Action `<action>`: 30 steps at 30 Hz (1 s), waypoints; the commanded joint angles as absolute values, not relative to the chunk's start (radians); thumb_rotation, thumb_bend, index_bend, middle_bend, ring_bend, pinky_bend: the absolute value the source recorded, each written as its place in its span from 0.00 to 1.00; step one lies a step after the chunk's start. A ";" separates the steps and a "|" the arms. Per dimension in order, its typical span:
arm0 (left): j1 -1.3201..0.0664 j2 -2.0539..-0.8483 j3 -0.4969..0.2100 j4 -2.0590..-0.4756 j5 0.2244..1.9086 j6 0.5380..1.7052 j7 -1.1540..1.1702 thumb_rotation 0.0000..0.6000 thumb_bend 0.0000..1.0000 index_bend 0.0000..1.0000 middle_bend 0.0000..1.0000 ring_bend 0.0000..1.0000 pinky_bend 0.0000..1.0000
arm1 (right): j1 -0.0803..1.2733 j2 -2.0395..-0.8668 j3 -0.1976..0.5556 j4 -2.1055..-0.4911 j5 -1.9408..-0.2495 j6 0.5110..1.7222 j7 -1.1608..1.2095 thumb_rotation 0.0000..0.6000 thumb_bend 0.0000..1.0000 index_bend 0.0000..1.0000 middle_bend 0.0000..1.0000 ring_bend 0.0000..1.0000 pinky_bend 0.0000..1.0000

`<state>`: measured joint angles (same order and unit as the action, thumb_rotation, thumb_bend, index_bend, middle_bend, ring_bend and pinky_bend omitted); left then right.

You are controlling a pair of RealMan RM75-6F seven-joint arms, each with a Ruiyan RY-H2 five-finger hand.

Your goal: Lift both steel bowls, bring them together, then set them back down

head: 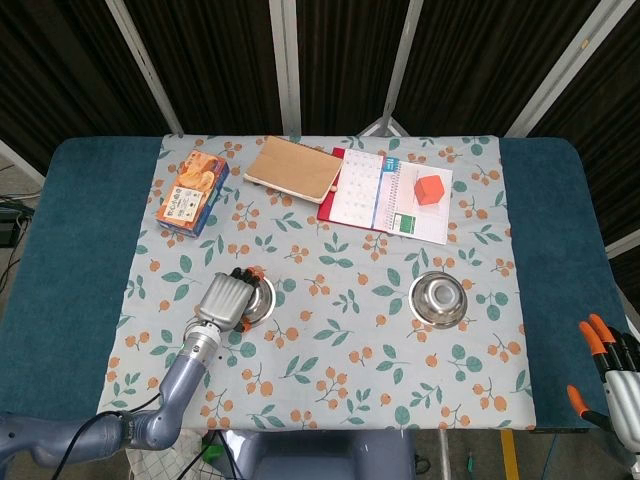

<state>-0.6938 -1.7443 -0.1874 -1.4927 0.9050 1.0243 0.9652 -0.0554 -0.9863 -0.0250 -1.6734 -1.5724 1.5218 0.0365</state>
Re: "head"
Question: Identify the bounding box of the open red spiral planner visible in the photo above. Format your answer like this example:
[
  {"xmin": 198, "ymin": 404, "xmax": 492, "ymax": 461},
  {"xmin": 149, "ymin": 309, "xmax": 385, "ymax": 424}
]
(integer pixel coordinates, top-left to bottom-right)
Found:
[{"xmin": 316, "ymin": 146, "xmax": 454, "ymax": 246}]

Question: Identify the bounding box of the teal blue table cover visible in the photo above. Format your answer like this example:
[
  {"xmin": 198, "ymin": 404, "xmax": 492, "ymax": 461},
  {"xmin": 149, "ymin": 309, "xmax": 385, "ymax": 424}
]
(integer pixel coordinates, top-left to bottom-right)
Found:
[{"xmin": 0, "ymin": 135, "xmax": 640, "ymax": 432}]

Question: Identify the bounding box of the white checkered cloth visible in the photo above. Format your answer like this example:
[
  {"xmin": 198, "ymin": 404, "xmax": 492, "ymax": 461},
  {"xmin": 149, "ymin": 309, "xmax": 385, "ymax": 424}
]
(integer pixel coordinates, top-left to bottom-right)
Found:
[{"xmin": 124, "ymin": 429, "xmax": 221, "ymax": 480}]

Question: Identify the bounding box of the orange snack box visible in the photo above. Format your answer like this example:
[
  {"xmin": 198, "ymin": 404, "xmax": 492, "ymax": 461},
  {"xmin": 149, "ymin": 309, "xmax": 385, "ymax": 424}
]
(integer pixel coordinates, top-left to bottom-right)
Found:
[{"xmin": 154, "ymin": 151, "xmax": 231, "ymax": 239}]

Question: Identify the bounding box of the orange cube block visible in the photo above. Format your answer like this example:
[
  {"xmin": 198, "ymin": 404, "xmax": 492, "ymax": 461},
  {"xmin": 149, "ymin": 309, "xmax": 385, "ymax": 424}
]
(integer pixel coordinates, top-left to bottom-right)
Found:
[{"xmin": 413, "ymin": 174, "xmax": 447, "ymax": 207}]

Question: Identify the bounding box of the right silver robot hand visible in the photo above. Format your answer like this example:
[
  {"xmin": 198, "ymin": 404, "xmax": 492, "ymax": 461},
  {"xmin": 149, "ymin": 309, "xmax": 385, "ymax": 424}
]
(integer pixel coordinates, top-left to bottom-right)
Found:
[{"xmin": 566, "ymin": 313, "xmax": 640, "ymax": 454}]

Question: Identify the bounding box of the metal table leg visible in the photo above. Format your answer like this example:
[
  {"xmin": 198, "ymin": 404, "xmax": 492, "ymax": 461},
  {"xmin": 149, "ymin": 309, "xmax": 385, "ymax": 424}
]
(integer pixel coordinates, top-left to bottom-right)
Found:
[{"xmin": 437, "ymin": 429, "xmax": 452, "ymax": 480}]

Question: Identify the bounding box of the brown kraft notebook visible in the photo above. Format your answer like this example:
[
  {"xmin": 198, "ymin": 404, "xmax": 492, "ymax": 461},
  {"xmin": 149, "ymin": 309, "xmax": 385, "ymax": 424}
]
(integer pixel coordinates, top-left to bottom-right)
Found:
[{"xmin": 243, "ymin": 135, "xmax": 346, "ymax": 205}]

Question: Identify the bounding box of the stainless steel bowl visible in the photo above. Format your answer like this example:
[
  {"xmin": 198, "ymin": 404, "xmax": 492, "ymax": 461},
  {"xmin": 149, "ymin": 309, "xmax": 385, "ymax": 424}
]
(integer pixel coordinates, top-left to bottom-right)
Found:
[
  {"xmin": 240, "ymin": 273, "xmax": 278, "ymax": 331},
  {"xmin": 408, "ymin": 270, "xmax": 470, "ymax": 330}
]

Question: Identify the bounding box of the grey-blue robot torso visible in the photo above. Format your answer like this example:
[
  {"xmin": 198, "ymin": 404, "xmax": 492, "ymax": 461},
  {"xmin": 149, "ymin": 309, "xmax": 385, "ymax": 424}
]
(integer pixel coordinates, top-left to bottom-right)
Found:
[{"xmin": 219, "ymin": 428, "xmax": 419, "ymax": 480}]

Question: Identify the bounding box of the floral fruit-print tablecloth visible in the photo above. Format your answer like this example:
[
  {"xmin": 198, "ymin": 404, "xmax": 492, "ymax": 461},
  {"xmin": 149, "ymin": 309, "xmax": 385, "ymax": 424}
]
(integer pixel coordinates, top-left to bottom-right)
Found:
[{"xmin": 96, "ymin": 133, "xmax": 537, "ymax": 432}]

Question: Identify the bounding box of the white partition frame post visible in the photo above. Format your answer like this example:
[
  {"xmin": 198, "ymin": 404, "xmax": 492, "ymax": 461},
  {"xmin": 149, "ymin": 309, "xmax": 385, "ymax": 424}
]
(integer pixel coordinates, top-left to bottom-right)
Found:
[
  {"xmin": 357, "ymin": 0, "xmax": 426, "ymax": 137},
  {"xmin": 504, "ymin": 0, "xmax": 637, "ymax": 139},
  {"xmin": 104, "ymin": 0, "xmax": 185, "ymax": 136},
  {"xmin": 268, "ymin": 0, "xmax": 303, "ymax": 137},
  {"xmin": 604, "ymin": 227, "xmax": 640, "ymax": 260},
  {"xmin": 0, "ymin": 138, "xmax": 46, "ymax": 187}
]

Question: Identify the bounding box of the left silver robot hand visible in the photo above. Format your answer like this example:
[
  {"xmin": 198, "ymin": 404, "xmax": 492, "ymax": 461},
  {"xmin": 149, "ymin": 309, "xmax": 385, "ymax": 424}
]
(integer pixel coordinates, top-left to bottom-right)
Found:
[{"xmin": 193, "ymin": 266, "xmax": 266, "ymax": 335}]

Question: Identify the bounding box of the black device with cables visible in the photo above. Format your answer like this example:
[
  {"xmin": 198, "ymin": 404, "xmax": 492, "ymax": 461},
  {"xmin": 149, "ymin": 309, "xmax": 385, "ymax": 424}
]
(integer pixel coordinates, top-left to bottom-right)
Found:
[{"xmin": 0, "ymin": 194, "xmax": 37, "ymax": 247}]

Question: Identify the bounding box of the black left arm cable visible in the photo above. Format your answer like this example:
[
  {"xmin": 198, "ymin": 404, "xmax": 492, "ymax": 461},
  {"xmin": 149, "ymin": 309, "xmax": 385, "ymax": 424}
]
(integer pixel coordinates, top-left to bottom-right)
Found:
[{"xmin": 49, "ymin": 392, "xmax": 166, "ymax": 480}]

